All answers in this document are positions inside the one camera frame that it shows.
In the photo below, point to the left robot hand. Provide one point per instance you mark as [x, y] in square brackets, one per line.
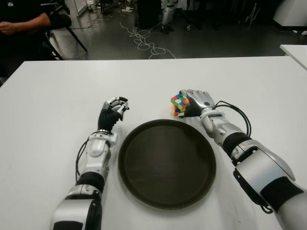
[106, 118]

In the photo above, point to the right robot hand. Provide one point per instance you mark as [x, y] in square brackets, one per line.
[201, 100]

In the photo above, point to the multicoloured Rubik's cube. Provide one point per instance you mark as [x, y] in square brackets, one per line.
[180, 104]

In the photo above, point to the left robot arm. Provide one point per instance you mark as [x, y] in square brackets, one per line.
[96, 151]

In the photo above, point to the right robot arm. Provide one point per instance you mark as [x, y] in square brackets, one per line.
[259, 167]

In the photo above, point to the dark round plate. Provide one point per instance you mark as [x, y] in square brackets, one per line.
[166, 165]

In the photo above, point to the silver humanoid robot legs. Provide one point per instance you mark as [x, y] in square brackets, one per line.
[168, 14]

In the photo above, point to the grey metal stand legs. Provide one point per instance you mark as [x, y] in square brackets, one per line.
[252, 18]

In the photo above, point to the black cabinet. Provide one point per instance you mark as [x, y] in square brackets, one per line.
[148, 13]

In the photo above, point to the white side table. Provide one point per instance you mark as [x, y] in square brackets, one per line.
[296, 54]

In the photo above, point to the black chair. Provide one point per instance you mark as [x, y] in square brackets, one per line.
[62, 20]

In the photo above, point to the white power strip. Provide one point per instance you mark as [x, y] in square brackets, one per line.
[127, 9]

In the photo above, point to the white board panel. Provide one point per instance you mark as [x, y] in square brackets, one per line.
[78, 6]

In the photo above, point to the person in black shirt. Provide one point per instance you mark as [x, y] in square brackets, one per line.
[28, 24]

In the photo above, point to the white machine housing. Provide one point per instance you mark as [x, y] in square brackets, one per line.
[292, 12]

